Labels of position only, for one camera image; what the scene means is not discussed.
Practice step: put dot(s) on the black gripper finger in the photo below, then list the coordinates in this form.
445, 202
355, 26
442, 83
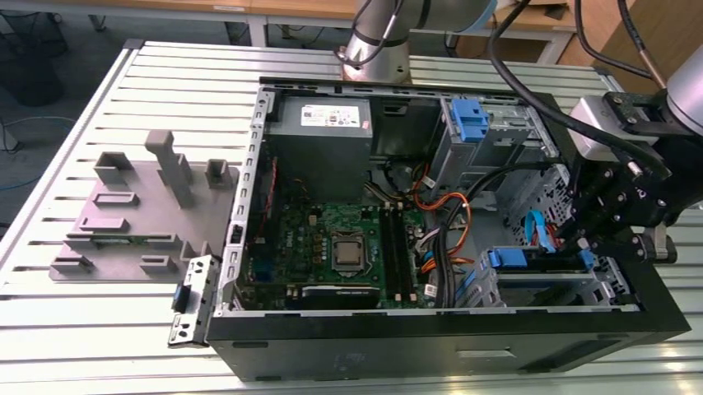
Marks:
632, 243
595, 199

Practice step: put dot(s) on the hard disk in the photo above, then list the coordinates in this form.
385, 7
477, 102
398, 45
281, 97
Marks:
509, 258

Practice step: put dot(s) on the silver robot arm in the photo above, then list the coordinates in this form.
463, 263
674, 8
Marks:
379, 53

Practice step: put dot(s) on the metal disk bay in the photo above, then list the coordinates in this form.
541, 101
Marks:
549, 280

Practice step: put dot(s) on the silver drive cage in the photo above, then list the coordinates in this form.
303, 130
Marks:
483, 160

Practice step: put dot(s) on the blue drive latch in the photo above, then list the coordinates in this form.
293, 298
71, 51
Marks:
470, 119

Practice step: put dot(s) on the black RAM slot bank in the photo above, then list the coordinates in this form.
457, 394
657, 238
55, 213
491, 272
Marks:
397, 255

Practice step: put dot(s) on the wooden cabinet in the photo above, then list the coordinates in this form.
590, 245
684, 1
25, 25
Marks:
670, 20

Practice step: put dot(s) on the wooden desk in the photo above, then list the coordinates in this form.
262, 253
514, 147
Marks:
549, 22

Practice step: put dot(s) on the silver CPU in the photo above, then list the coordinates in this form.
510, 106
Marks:
347, 253

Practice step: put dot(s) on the CPU socket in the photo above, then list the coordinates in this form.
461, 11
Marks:
349, 271

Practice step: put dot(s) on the grey power supply unit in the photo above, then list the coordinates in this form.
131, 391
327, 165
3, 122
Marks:
325, 164

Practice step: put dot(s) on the black PC case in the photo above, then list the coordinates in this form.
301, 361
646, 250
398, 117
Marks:
385, 349

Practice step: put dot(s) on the black graphics card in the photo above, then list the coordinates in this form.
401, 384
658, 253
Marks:
341, 298

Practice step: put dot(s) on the green motherboard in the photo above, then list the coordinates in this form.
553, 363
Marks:
307, 230

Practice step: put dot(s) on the grey parts rack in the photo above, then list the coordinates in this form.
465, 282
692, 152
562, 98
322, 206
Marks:
154, 230

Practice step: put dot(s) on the green RAM stick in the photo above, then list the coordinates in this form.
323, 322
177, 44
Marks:
118, 242

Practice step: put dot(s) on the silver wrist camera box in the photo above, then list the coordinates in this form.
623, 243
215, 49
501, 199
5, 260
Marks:
593, 111

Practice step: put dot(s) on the silver slot bracket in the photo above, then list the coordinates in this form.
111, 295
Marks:
198, 280

